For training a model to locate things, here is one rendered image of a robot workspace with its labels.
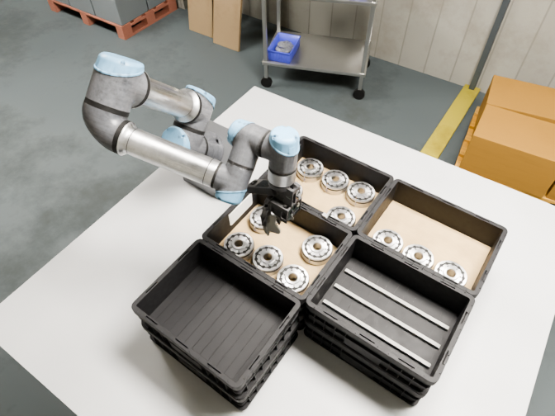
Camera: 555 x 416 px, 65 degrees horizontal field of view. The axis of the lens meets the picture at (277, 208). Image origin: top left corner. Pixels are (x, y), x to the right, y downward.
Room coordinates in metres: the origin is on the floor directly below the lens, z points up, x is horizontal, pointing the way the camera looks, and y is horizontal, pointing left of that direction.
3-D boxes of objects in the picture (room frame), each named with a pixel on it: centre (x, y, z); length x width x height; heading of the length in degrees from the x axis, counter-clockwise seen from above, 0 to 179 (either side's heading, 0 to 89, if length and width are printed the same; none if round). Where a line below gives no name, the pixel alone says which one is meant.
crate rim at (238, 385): (0.57, 0.18, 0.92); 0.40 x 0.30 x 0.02; 54
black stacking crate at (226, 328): (0.57, 0.18, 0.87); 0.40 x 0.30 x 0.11; 54
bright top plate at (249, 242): (0.82, 0.13, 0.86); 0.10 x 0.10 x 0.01
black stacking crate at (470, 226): (0.82, -0.50, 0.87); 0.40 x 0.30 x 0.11; 54
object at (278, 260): (0.77, 0.03, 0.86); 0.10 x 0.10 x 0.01
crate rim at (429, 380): (0.57, -0.32, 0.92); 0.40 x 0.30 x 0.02; 54
